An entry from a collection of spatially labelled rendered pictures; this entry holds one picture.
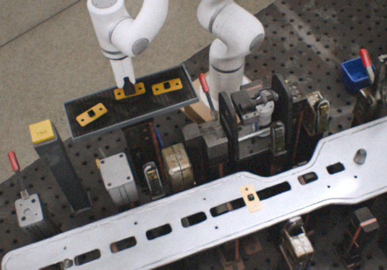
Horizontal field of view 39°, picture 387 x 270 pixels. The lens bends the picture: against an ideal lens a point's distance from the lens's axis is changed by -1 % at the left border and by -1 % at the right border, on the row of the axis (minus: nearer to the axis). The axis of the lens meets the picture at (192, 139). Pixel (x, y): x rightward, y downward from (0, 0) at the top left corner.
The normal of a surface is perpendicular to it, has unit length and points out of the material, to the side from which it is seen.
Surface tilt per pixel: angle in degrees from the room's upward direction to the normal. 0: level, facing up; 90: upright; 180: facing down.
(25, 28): 0
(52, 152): 90
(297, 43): 0
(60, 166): 90
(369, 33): 0
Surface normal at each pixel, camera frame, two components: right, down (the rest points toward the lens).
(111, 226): -0.07, -0.54
